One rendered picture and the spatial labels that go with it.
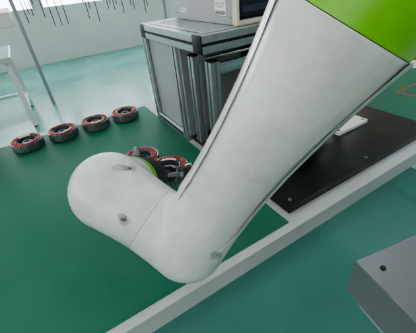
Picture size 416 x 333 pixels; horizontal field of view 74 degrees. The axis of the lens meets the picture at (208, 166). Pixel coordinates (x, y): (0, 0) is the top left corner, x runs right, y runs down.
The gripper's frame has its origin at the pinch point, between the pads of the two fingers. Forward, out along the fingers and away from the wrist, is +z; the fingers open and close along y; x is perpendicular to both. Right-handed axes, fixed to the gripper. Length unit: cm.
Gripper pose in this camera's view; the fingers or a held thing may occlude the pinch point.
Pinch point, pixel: (168, 170)
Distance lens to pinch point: 74.5
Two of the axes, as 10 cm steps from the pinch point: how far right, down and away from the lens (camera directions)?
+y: -9.9, 0.6, 0.9
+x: 0.7, 10.0, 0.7
